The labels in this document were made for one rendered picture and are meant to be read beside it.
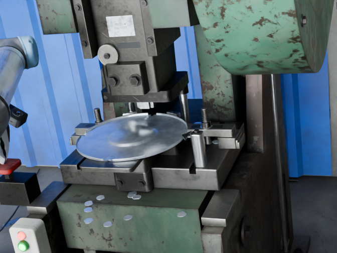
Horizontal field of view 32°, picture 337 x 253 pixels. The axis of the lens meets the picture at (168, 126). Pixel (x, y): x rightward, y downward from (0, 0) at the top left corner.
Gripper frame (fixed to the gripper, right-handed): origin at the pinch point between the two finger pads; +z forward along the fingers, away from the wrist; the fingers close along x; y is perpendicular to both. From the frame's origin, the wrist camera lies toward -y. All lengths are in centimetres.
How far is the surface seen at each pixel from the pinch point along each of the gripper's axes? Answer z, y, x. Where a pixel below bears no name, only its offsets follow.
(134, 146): -2.6, -36.1, -4.1
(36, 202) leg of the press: 11.5, -7.9, 1.9
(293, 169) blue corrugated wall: 70, -52, -132
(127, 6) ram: -35, -36, -15
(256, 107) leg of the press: 4, -58, -45
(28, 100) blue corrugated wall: 35, 87, -135
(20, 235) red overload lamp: 14.3, -9.3, 13.0
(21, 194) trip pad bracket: 8.4, -4.9, 3.0
